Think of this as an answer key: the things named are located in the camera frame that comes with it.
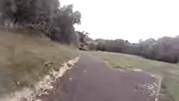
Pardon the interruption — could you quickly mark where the grass field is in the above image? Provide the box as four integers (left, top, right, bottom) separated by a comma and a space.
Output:
0, 27, 84, 101
83, 49, 179, 101

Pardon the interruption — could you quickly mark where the row of trees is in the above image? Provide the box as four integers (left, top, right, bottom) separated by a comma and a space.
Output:
0, 0, 101, 53
91, 12, 179, 66

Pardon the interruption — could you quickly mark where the dark asphalt path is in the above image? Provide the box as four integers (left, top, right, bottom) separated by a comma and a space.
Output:
38, 44, 179, 101

